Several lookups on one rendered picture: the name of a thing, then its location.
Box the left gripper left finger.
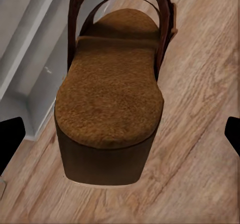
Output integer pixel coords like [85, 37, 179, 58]
[0, 117, 25, 176]

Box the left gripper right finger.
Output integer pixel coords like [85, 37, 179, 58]
[224, 117, 240, 156]

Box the sandal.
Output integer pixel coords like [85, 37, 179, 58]
[54, 0, 178, 189]

